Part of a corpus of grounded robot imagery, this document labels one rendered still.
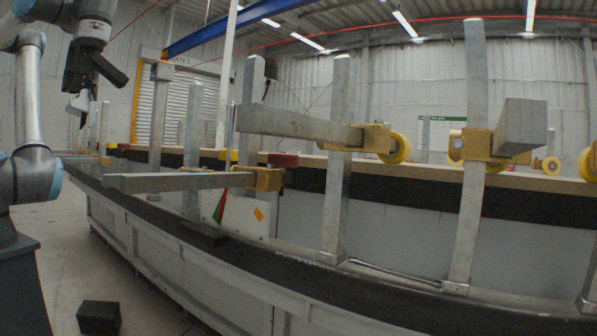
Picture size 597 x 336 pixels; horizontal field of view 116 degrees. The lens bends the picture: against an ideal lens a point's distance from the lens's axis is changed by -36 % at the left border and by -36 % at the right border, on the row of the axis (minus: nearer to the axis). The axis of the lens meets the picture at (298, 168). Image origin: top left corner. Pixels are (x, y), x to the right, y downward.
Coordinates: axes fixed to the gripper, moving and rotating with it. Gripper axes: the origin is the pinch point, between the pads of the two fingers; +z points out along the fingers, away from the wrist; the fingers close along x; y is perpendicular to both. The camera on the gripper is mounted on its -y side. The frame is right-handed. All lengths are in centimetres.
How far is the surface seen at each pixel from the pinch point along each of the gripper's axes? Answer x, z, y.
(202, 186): 25.2, 10.0, -18.0
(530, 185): 80, 5, -55
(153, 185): 25.9, 9.3, -7.6
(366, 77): -304, -226, -731
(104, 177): 1.0, 11.0, -4.7
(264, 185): 27.0, 10.1, -32.8
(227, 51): -118, -76, -121
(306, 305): 39, 36, -36
